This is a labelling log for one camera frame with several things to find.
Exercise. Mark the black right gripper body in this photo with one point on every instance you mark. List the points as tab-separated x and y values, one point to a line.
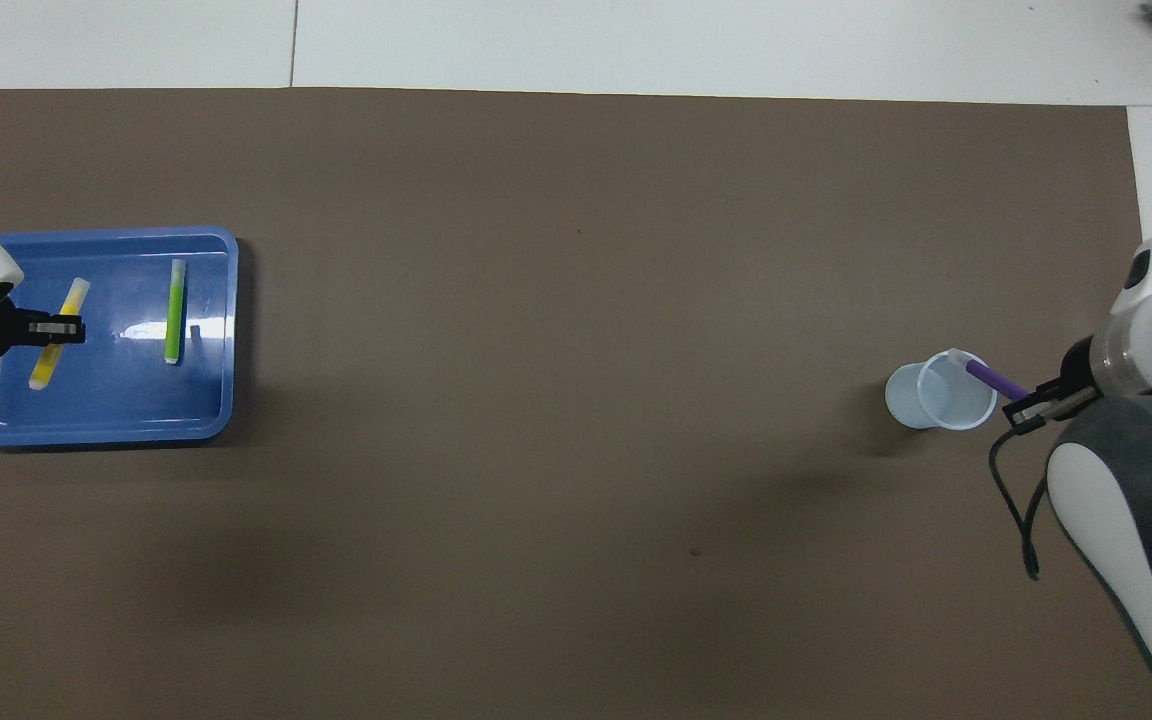
1081	365

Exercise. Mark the yellow marker pen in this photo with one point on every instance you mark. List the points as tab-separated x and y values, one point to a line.
46	370

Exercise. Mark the purple marker pen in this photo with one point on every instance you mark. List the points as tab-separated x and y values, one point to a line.
991	377

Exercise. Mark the green marker pen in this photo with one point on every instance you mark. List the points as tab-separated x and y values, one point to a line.
174	310

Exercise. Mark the blue plastic tray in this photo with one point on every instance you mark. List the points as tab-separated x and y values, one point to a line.
136	400

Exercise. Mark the clear plastic cup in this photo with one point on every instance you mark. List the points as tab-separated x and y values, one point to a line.
906	395

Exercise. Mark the brown table mat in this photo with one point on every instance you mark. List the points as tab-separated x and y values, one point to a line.
576	300

